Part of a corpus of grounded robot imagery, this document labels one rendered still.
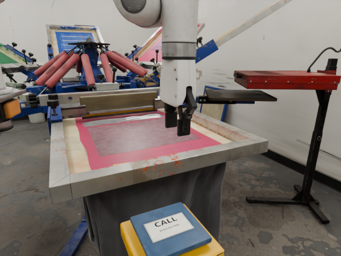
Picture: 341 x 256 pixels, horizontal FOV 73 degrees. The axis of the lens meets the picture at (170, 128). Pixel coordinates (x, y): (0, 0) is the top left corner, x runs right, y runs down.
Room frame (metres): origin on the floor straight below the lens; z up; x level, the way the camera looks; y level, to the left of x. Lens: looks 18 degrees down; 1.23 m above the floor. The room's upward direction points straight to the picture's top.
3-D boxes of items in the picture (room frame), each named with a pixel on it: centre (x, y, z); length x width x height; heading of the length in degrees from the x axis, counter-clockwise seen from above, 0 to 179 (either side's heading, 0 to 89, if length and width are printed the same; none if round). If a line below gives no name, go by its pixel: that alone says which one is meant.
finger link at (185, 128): (0.49, -0.04, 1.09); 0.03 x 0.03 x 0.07; 26
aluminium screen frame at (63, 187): (0.86, 0.14, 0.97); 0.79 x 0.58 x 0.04; 26
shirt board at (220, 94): (1.76, -0.07, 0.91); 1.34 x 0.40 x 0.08; 86
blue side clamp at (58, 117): (0.96, 0.50, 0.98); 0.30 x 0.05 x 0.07; 26
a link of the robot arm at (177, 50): (0.53, -0.02, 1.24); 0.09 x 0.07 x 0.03; 26
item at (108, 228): (0.60, 0.01, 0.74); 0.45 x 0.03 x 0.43; 116
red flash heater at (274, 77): (1.71, -0.82, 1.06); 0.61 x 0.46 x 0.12; 86
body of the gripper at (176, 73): (0.53, -0.02, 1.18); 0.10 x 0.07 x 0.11; 26
